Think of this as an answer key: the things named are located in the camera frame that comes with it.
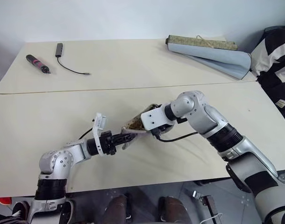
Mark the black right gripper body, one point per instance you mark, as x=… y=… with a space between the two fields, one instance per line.
x=162 y=129

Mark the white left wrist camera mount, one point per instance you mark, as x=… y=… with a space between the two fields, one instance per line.
x=100 y=123

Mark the red object under table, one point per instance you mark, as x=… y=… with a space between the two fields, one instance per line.
x=4 y=200

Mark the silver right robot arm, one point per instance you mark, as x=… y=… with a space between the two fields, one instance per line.
x=226 y=135

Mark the brown block with metal bracket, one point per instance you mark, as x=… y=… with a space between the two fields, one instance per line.
x=208 y=203

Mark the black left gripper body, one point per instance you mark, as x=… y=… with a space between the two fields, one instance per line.
x=108 y=144

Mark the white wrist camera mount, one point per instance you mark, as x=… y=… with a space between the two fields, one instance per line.
x=100 y=123
x=155 y=117

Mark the grey checked fabric pouch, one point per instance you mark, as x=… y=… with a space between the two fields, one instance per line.
x=134 y=122

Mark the black sneaker with white laces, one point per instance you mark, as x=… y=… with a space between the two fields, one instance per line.
x=20 y=208

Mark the dark rounded brown shape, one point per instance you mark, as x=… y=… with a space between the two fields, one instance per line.
x=120 y=210
x=175 y=210

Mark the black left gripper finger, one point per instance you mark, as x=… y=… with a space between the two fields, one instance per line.
x=125 y=142
x=125 y=136

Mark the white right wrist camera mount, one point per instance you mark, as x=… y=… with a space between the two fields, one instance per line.
x=155 y=117

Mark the rolled blue green mat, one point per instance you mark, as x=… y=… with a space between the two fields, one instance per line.
x=215 y=58

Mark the black and white jacket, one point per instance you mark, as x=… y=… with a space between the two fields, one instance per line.
x=275 y=70

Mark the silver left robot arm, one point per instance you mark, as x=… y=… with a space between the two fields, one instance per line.
x=58 y=168

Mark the black pink electric screwdriver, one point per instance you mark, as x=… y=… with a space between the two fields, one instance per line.
x=37 y=64

